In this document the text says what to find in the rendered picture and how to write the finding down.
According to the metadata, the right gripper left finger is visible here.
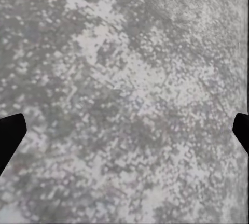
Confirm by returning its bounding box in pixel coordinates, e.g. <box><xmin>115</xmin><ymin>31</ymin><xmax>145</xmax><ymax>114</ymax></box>
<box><xmin>0</xmin><ymin>113</ymin><xmax>27</xmax><ymax>175</ymax></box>

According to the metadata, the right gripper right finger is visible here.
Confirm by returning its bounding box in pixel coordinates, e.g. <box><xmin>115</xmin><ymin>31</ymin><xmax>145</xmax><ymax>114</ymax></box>
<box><xmin>232</xmin><ymin>113</ymin><xmax>249</xmax><ymax>155</ymax></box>

